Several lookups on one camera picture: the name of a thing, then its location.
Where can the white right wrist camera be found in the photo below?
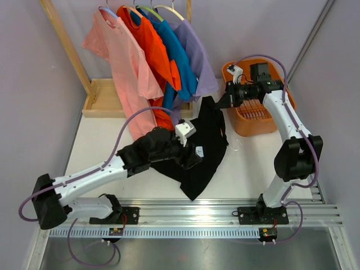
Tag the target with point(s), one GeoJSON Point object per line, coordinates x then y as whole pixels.
{"type": "Point", "coordinates": [236, 72]}

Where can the wooden clothes rack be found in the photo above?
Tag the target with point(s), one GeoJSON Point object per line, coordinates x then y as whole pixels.
{"type": "Point", "coordinates": [102, 100]}

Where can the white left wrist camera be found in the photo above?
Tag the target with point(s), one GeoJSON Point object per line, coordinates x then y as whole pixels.
{"type": "Point", "coordinates": [184, 130]}

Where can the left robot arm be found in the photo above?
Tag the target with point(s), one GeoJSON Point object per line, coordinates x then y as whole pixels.
{"type": "Point", "coordinates": [56, 200]}

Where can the black t shirt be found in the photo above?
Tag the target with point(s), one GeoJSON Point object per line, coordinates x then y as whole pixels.
{"type": "Point", "coordinates": [211, 143]}

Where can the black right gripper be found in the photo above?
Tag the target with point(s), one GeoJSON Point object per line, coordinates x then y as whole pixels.
{"type": "Point", "coordinates": [230, 97]}

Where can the orange t shirt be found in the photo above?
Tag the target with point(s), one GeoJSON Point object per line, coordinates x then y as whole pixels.
{"type": "Point", "coordinates": [164, 70]}

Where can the yellow hanger with metal hook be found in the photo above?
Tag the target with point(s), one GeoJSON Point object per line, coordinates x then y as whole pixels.
{"type": "Point", "coordinates": [235, 145]}

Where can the green hanger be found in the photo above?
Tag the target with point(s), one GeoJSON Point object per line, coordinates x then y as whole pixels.
{"type": "Point", "coordinates": [150, 10]}

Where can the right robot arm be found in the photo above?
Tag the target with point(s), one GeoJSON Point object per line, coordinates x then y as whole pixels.
{"type": "Point", "coordinates": [299, 154]}

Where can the lavender t shirt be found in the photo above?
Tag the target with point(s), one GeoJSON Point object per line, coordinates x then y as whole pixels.
{"type": "Point", "coordinates": [199, 64]}

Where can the cream hanger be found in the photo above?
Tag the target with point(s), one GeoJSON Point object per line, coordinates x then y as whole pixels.
{"type": "Point", "coordinates": [171, 9]}

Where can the orange plastic basket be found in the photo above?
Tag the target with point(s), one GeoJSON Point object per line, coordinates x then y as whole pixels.
{"type": "Point", "coordinates": [258, 118]}

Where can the light blue hanger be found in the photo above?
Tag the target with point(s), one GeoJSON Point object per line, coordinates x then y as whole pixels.
{"type": "Point", "coordinates": [108, 10]}

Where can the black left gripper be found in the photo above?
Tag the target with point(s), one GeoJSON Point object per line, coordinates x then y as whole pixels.
{"type": "Point", "coordinates": [187, 161]}

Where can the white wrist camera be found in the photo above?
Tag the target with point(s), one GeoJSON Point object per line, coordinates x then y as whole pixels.
{"type": "Point", "coordinates": [236, 72]}
{"type": "Point", "coordinates": [184, 130]}

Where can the pink t shirt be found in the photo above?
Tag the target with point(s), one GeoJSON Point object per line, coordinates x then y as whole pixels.
{"type": "Point", "coordinates": [110, 39]}

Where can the aluminium mounting rail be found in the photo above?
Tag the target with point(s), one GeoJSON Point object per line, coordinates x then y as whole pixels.
{"type": "Point", "coordinates": [218, 212]}

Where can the blue t shirt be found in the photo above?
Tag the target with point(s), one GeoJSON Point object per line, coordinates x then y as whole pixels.
{"type": "Point", "coordinates": [177, 53]}

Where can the white slotted cable duct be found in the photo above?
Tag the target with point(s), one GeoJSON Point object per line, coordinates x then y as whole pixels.
{"type": "Point", "coordinates": [155, 233]}

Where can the peach hanger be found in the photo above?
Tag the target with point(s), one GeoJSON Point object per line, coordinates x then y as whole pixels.
{"type": "Point", "coordinates": [133, 9]}

